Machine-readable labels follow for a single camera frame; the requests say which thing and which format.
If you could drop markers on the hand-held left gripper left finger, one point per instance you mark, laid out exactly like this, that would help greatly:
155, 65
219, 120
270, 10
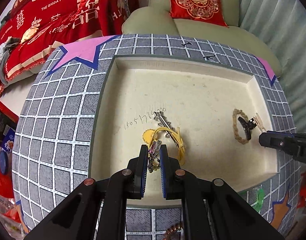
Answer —
143, 180

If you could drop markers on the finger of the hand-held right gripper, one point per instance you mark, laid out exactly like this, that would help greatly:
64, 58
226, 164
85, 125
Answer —
280, 143

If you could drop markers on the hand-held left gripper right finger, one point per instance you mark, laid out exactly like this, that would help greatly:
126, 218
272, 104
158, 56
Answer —
163, 180

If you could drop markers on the beige wooden hair clip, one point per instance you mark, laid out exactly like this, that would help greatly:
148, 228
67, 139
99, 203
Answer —
258, 121

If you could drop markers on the silver rhinestone charm clip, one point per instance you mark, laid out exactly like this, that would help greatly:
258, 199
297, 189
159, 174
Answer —
155, 147

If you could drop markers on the black claw hair clip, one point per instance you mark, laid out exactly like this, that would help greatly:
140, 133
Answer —
246, 126

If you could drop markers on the long silver hair clip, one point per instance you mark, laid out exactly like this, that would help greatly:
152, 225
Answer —
163, 121

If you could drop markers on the shallow cream cardboard box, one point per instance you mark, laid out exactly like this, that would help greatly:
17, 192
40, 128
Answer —
193, 92

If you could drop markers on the green translucent bangle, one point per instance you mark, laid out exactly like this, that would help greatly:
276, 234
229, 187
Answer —
260, 197

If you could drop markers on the pale grey-green curtain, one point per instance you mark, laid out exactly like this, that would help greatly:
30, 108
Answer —
280, 42

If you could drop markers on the blue round tin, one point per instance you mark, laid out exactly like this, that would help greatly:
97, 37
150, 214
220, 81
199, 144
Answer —
3, 162

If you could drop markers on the orange cardboard box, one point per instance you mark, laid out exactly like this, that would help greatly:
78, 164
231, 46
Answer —
1, 182

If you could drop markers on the clear plastic bags pile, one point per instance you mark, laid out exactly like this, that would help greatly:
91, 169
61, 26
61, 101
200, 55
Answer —
5, 217

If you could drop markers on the dark printed cardboard box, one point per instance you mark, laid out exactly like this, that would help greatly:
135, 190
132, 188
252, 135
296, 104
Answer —
5, 135

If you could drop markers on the pale green armchair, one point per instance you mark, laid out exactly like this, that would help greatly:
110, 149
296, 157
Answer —
148, 22

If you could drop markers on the red embroidered cushion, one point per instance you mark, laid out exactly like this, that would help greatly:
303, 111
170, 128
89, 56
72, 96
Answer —
195, 0

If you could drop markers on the red printed blanket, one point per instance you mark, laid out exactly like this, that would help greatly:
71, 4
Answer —
62, 12

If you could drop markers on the grey clothing pile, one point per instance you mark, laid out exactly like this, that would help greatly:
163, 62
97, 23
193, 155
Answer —
6, 47

